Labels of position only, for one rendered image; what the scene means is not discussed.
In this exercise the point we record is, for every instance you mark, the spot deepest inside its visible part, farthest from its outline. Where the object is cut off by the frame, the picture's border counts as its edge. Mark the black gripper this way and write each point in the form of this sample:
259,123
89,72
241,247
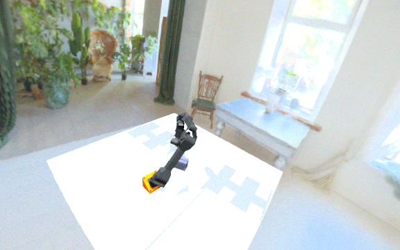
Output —
177,135

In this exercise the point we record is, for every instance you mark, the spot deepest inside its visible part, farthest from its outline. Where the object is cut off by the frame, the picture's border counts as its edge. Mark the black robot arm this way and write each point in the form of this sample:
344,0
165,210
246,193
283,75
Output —
185,143

